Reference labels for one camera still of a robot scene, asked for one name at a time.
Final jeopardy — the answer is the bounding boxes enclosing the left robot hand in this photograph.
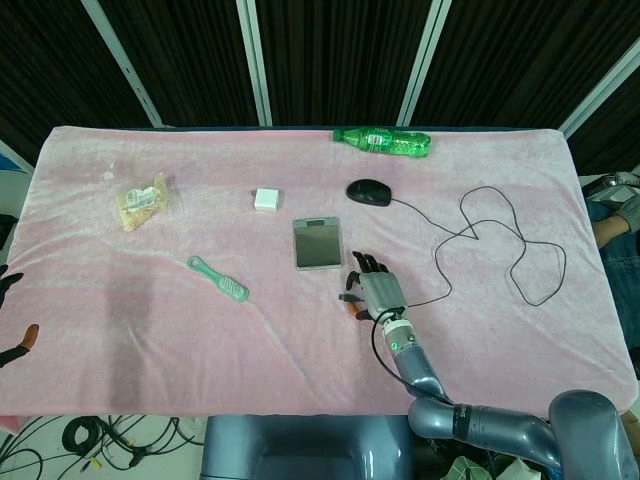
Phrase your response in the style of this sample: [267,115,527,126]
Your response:
[0,264,40,370]

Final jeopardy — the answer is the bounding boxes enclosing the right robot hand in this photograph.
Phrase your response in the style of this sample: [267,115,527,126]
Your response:
[338,250,408,321]

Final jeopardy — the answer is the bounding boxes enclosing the black wired computer mouse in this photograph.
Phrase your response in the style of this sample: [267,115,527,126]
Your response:
[338,178,568,308]

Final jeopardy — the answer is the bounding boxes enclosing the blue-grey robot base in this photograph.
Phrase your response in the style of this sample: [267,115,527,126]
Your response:
[201,413,416,480]

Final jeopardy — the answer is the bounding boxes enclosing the pink fleece cloth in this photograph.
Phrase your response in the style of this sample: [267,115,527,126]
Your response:
[0,124,640,417]

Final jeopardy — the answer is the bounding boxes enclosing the silver digital scale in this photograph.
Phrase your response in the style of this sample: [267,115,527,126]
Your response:
[292,216,344,272]

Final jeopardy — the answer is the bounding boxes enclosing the small white box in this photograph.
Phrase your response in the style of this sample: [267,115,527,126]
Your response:
[253,187,281,213]

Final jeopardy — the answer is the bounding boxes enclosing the green plastic bottle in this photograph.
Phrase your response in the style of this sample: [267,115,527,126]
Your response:
[332,126,433,159]

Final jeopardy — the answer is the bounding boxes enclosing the green hairbrush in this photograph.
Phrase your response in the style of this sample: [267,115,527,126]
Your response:
[187,255,251,304]

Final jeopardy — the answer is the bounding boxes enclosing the snack bag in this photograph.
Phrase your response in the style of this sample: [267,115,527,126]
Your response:
[115,172,170,232]

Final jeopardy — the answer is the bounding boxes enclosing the person in jeans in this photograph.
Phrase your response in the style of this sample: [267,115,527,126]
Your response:
[581,171,640,362]

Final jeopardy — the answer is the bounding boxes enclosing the black floor cables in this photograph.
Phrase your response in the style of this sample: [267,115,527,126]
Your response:
[0,414,207,480]

